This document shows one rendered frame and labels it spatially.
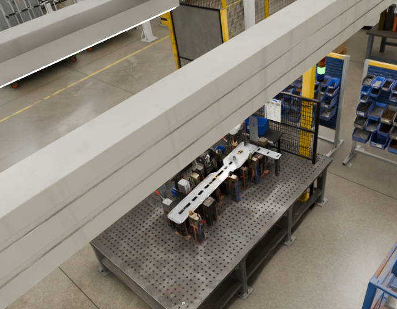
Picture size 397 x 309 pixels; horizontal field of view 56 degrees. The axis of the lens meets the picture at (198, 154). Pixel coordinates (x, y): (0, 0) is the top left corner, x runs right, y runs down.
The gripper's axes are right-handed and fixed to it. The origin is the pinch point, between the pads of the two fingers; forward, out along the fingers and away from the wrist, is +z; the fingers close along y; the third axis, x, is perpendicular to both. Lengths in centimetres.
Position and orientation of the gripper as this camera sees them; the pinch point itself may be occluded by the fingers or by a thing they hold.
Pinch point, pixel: (239, 143)
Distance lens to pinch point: 415.5
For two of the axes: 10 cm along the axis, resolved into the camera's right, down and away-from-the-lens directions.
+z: 1.3, 7.8, 6.2
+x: 6.2, -5.5, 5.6
